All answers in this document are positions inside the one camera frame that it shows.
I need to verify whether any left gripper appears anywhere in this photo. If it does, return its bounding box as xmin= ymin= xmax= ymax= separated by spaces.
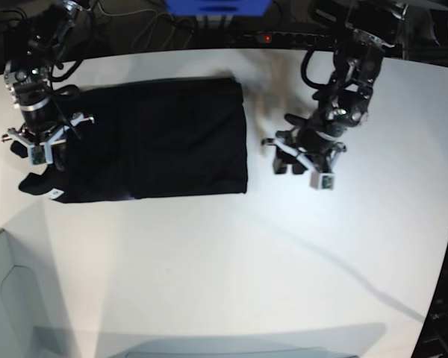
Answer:
xmin=261 ymin=115 xmax=346 ymax=175

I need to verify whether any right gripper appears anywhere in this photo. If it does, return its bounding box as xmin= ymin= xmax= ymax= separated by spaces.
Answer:
xmin=1 ymin=100 xmax=94 ymax=172

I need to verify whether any black T-shirt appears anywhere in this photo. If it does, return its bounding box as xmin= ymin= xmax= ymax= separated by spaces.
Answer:
xmin=19 ymin=78 xmax=248 ymax=204

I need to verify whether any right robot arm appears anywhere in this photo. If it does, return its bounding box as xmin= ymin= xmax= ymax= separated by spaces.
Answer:
xmin=1 ymin=1 xmax=96 ymax=172

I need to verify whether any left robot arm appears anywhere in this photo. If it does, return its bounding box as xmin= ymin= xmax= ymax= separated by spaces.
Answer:
xmin=261 ymin=1 xmax=408 ymax=179

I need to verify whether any black power strip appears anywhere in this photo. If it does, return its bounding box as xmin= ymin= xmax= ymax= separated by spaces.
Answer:
xmin=236 ymin=32 xmax=335 ymax=51

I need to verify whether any blue plastic box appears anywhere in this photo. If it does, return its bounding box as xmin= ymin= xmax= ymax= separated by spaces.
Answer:
xmin=164 ymin=0 xmax=272 ymax=16

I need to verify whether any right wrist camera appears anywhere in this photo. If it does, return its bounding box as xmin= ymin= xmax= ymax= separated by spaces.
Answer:
xmin=28 ymin=143 xmax=54 ymax=166

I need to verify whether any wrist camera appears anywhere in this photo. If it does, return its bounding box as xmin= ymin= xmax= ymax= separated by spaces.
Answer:
xmin=28 ymin=143 xmax=54 ymax=166
xmin=310 ymin=171 xmax=335 ymax=190

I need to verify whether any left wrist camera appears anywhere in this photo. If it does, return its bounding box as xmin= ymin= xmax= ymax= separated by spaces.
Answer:
xmin=310 ymin=171 xmax=335 ymax=190

